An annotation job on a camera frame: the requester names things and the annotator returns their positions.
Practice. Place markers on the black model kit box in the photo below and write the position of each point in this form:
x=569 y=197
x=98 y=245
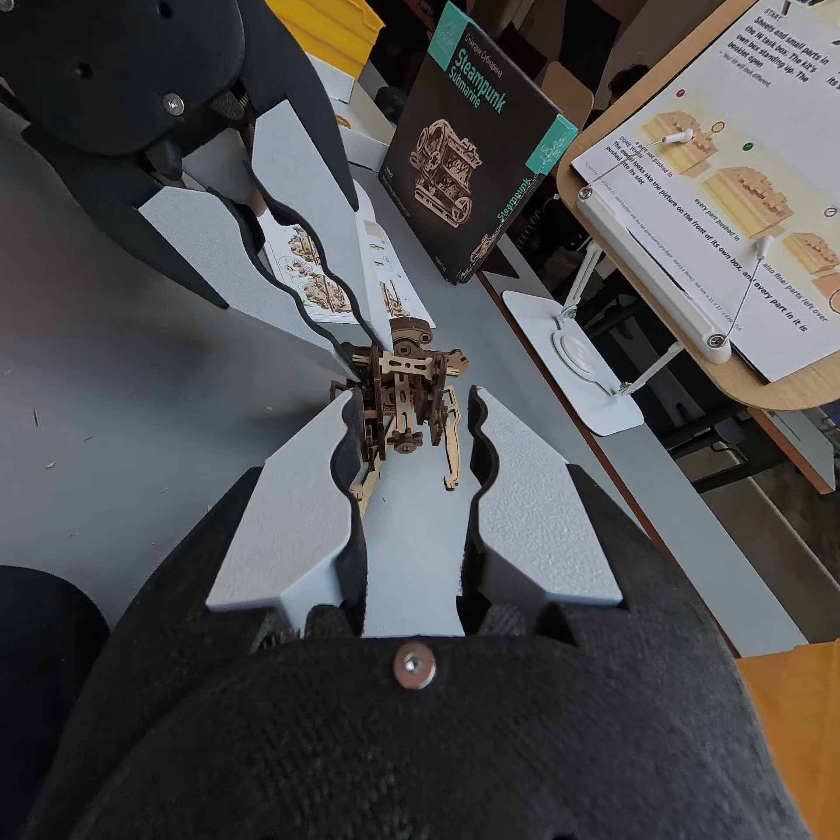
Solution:
x=459 y=164

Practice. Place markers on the yellow plastic bin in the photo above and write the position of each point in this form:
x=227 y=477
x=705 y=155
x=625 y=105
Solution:
x=328 y=29

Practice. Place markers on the printed task sheet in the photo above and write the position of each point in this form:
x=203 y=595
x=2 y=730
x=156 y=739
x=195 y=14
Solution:
x=754 y=131

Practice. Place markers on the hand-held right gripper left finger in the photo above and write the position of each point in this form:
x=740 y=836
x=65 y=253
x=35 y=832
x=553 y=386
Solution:
x=289 y=525

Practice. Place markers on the wooden mechanical model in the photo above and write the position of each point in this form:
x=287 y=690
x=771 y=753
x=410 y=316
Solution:
x=401 y=384

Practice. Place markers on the black cushion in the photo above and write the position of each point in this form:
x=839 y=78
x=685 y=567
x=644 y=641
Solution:
x=39 y=689

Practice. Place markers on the orange panel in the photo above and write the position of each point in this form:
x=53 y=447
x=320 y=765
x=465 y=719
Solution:
x=800 y=735

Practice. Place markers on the grey desk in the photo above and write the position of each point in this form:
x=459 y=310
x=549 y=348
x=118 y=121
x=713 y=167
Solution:
x=131 y=394

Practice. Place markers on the white document stand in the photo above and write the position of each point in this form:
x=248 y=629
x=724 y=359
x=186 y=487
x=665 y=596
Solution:
x=741 y=384

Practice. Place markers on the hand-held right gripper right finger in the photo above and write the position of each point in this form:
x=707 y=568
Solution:
x=544 y=525

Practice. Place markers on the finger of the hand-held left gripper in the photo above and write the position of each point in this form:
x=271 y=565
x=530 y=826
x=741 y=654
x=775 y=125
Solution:
x=216 y=249
x=302 y=170

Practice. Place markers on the white cardboard box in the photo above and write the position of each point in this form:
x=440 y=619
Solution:
x=359 y=134

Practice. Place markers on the illustrated instruction booklet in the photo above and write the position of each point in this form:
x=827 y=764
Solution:
x=388 y=269

